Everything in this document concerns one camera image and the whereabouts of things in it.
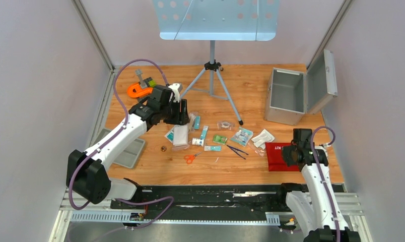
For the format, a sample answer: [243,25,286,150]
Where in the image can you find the medical gauze packet teal white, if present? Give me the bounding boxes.
[164,127,175,143]

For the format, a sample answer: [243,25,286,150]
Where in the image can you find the white gauze pad bag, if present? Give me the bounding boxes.
[172,125,189,151]

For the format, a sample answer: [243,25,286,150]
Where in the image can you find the green wind oil box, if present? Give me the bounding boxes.
[213,135,227,145]

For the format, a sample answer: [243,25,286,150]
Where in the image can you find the tape roll in bag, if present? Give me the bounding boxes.
[217,121,235,130]

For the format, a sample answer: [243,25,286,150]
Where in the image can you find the grey plastic tray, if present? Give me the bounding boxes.
[113,138,146,169]

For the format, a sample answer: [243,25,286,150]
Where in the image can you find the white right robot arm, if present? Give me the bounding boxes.
[276,128,361,241]

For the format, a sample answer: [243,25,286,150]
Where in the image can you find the orange grey toy fixture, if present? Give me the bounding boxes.
[127,69,157,101]

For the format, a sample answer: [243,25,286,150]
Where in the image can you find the blue white sachet middle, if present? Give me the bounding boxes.
[200,126,209,140]

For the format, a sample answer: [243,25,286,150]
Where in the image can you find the adhesive tape pack blue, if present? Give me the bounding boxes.
[230,127,254,147]

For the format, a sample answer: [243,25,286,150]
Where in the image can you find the blue music stand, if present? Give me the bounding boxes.
[152,0,280,125]

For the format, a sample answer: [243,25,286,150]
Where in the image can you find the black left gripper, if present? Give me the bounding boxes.
[160,98,190,126]

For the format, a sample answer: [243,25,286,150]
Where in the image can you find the red first aid pouch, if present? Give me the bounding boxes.
[265,142,299,171]

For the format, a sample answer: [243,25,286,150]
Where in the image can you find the blue white sachet lower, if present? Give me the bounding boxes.
[204,146,221,152]

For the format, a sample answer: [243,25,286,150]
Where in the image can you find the white bandage roll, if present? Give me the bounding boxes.
[191,138,205,147]

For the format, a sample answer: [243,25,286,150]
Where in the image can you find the blue plastic tweezers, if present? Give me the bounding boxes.
[226,145,249,160]

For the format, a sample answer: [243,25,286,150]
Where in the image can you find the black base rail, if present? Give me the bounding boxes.
[109,183,346,223]

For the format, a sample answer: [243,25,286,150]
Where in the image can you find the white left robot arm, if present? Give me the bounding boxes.
[66,83,189,208]

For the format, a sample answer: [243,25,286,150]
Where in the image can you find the cotton swabs bag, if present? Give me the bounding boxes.
[187,112,198,132]

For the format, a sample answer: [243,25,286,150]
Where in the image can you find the white pads zip bag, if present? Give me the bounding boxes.
[251,129,275,150]

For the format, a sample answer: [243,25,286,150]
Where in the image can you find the blue Basewing sachet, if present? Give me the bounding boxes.
[193,115,200,130]

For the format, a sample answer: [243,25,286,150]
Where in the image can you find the grey metal case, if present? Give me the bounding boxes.
[264,49,338,126]

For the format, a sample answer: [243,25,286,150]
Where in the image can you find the orange handled scissors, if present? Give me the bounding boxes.
[184,152,201,164]

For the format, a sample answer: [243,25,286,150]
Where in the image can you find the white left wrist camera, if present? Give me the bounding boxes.
[168,83,183,103]

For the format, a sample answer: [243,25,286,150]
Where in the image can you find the blue white sachet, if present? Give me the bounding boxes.
[204,146,221,152]
[200,126,209,140]

